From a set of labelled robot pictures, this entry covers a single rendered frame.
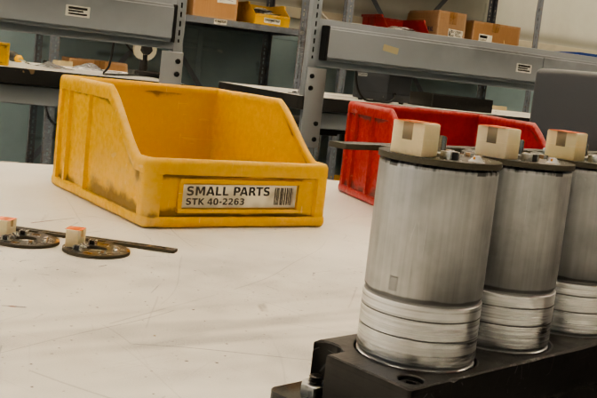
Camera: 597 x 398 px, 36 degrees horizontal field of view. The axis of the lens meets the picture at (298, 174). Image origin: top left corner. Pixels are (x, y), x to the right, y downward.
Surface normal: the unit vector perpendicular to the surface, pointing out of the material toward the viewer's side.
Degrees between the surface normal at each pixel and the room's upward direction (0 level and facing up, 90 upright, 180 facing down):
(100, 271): 0
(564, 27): 90
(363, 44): 90
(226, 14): 89
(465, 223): 90
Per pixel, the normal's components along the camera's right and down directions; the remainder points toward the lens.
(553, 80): -0.87, -0.04
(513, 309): 0.00, 0.11
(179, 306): 0.11, -0.99
